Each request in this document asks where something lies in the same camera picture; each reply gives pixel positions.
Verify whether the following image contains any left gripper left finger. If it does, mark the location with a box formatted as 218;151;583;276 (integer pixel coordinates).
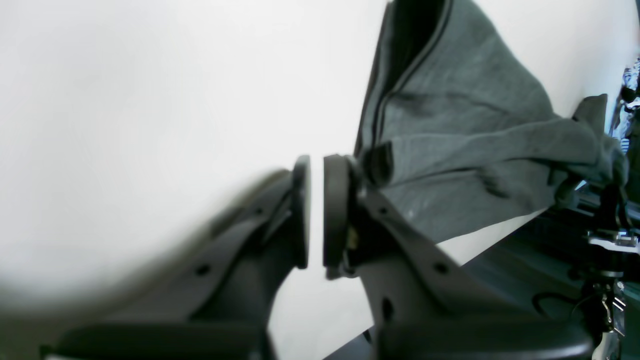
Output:
46;155;311;360

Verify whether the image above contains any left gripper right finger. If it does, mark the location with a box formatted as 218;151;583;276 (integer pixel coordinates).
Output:
323;154;594;360

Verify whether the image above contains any grey T-shirt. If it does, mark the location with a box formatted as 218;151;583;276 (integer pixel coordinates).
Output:
355;0;629;243

